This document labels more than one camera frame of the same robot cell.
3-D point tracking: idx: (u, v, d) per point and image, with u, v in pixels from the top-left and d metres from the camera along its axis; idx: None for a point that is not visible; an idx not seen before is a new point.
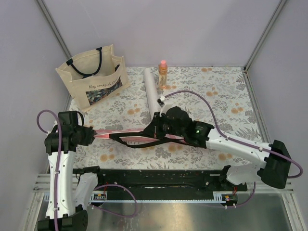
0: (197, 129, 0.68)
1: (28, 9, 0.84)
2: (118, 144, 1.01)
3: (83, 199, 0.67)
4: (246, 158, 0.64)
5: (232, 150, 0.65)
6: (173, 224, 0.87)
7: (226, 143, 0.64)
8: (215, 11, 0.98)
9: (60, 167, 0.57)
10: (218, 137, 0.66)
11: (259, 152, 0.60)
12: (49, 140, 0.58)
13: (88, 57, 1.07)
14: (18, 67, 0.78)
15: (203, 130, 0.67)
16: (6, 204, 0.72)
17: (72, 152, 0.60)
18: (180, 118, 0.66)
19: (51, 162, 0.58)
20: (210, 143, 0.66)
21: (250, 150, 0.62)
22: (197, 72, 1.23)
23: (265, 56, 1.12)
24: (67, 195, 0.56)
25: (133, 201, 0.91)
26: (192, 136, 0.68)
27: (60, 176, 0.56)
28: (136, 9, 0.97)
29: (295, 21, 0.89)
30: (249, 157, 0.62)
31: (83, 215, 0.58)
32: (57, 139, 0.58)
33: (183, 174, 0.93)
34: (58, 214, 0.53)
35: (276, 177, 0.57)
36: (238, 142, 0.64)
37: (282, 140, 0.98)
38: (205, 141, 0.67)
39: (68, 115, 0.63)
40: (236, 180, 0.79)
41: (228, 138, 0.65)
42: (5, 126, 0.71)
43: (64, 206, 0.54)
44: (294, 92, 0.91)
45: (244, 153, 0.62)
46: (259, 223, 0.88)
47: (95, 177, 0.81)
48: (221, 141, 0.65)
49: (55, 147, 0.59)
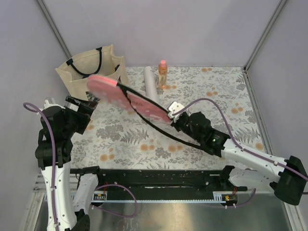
0: (213, 138, 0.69)
1: (28, 9, 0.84)
2: (118, 144, 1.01)
3: (83, 203, 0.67)
4: (257, 168, 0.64)
5: (245, 160, 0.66)
6: (173, 224, 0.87)
7: (241, 154, 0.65)
8: (215, 11, 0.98)
9: (56, 182, 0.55)
10: (234, 147, 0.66)
11: (274, 166, 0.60)
12: (39, 153, 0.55)
13: (88, 57, 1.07)
14: (18, 67, 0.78)
15: (219, 141, 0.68)
16: (6, 204, 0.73)
17: (68, 164, 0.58)
18: (203, 126, 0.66)
19: (46, 178, 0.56)
20: (225, 153, 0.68)
21: (264, 163, 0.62)
22: (197, 72, 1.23)
23: (264, 56, 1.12)
24: (67, 210, 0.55)
25: (133, 201, 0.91)
26: (208, 145, 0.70)
27: (58, 192, 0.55)
28: (136, 9, 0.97)
29: (294, 22, 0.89)
30: (263, 170, 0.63)
31: (84, 223, 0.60)
32: (48, 151, 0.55)
33: (183, 174, 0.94)
34: (60, 229, 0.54)
35: (288, 191, 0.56)
36: (257, 156, 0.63)
37: (283, 140, 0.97)
38: (221, 150, 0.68)
39: (52, 118, 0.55)
40: (237, 182, 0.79)
41: (243, 149, 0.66)
42: (5, 126, 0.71)
43: (64, 220, 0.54)
44: (295, 92, 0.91)
45: (259, 166, 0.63)
46: (260, 224, 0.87)
47: (95, 179, 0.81)
48: (236, 151, 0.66)
49: (48, 160, 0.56)
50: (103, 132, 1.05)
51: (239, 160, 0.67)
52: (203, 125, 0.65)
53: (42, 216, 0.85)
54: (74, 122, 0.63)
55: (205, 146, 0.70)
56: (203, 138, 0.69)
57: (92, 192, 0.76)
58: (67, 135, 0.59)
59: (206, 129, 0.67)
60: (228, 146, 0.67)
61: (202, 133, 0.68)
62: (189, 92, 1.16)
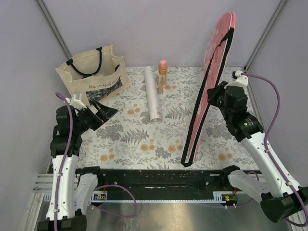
0: (245, 121, 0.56)
1: (28, 9, 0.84)
2: (118, 144, 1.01)
3: (82, 202, 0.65)
4: (265, 175, 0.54)
5: (259, 161, 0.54)
6: (173, 224, 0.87)
7: (262, 155, 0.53)
8: (215, 11, 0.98)
9: (64, 170, 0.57)
10: (259, 144, 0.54)
11: (285, 185, 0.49)
12: (55, 143, 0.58)
13: (87, 57, 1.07)
14: (18, 67, 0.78)
15: (250, 127, 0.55)
16: (6, 204, 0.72)
17: (75, 156, 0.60)
18: (236, 99, 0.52)
19: (55, 165, 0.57)
20: (246, 142, 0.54)
21: (276, 176, 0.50)
22: (197, 72, 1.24)
23: (264, 56, 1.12)
24: (68, 197, 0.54)
25: (133, 201, 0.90)
26: (235, 124, 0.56)
27: (63, 180, 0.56)
28: (136, 9, 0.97)
29: (294, 22, 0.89)
30: (271, 181, 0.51)
31: (81, 221, 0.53)
32: (62, 144, 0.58)
33: (183, 174, 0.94)
34: (58, 216, 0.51)
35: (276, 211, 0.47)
36: (275, 164, 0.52)
37: (283, 141, 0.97)
38: (245, 138, 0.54)
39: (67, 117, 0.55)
40: (235, 182, 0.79)
41: (266, 151, 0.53)
42: (5, 125, 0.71)
43: (64, 208, 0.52)
44: (294, 92, 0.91)
45: (269, 174, 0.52)
46: (259, 224, 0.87)
47: (95, 179, 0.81)
48: (259, 148, 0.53)
49: (60, 151, 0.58)
50: (103, 132, 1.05)
51: (254, 158, 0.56)
52: (237, 98, 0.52)
53: (42, 216, 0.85)
54: (85, 122, 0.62)
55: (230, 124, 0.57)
56: (232, 115, 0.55)
57: (91, 194, 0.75)
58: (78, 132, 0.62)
59: (237, 105, 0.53)
60: (256, 138, 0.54)
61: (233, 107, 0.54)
62: (189, 92, 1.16)
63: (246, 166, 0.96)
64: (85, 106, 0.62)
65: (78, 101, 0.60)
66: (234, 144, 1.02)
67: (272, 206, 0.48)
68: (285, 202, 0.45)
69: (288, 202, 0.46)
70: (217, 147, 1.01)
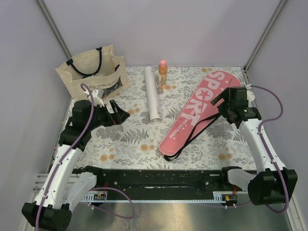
0: (245, 109, 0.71)
1: (28, 8, 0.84)
2: (118, 144, 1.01)
3: (72, 198, 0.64)
4: (256, 155, 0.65)
5: (252, 143, 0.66)
6: (173, 224, 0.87)
7: (254, 135, 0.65)
8: (215, 11, 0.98)
9: (64, 160, 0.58)
10: (253, 127, 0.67)
11: (269, 162, 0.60)
12: (65, 133, 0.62)
13: (88, 57, 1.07)
14: (18, 67, 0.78)
15: (249, 113, 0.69)
16: (6, 204, 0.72)
17: (80, 149, 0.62)
18: (237, 89, 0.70)
19: (58, 153, 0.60)
20: (242, 124, 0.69)
21: (263, 155, 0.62)
22: (197, 72, 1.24)
23: (264, 56, 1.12)
24: (59, 187, 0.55)
25: (128, 201, 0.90)
26: (236, 113, 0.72)
27: (60, 168, 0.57)
28: (136, 9, 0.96)
29: (294, 22, 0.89)
30: (259, 159, 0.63)
31: (65, 215, 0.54)
32: (70, 136, 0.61)
33: (183, 174, 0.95)
34: (44, 203, 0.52)
35: (259, 187, 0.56)
36: (263, 144, 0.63)
37: (283, 140, 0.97)
38: (242, 121, 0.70)
39: (81, 111, 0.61)
40: (233, 178, 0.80)
41: (259, 133, 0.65)
42: (5, 126, 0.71)
43: (52, 197, 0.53)
44: (295, 92, 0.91)
45: (258, 153, 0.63)
46: (260, 224, 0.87)
47: (93, 180, 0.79)
48: (252, 130, 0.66)
49: (67, 141, 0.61)
50: (103, 132, 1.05)
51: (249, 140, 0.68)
52: (237, 89, 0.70)
53: None
54: (99, 119, 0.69)
55: (232, 111, 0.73)
56: (235, 105, 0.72)
57: (86, 192, 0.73)
58: (89, 127, 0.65)
59: (238, 96, 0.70)
60: (252, 122, 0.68)
61: (234, 100, 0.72)
62: (189, 92, 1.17)
63: (246, 166, 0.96)
64: (104, 104, 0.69)
65: (99, 98, 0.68)
66: (234, 144, 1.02)
67: (257, 183, 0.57)
68: (266, 176, 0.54)
69: (269, 178, 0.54)
70: (217, 147, 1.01)
